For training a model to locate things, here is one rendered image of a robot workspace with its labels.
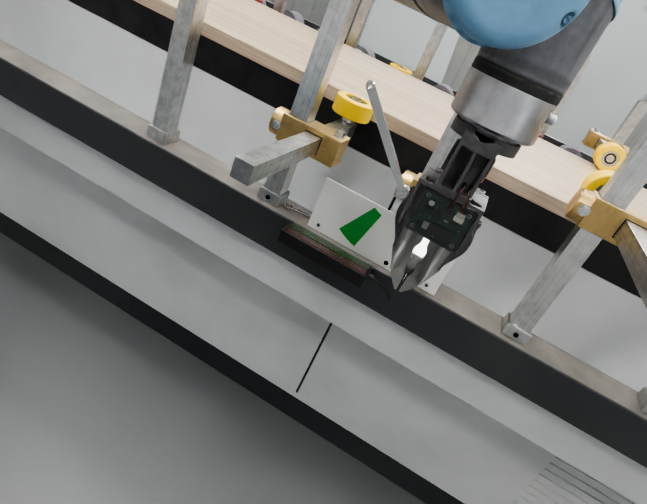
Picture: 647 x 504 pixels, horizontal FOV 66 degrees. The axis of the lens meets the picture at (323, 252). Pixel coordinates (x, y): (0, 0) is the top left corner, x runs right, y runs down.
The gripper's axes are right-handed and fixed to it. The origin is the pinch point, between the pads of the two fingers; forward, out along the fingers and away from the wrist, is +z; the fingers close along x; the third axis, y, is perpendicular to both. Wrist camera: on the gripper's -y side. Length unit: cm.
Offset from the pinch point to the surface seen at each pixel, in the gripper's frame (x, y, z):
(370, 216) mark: -10.3, -24.7, 4.4
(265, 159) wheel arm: -23.9, -4.4, -3.3
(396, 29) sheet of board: -129, -472, -10
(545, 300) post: 21.4, -25.6, 3.0
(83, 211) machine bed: -88, -48, 54
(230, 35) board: -58, -46, -8
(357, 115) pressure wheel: -23.1, -38.7, -7.0
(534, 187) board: 12.7, -46.3, -8.6
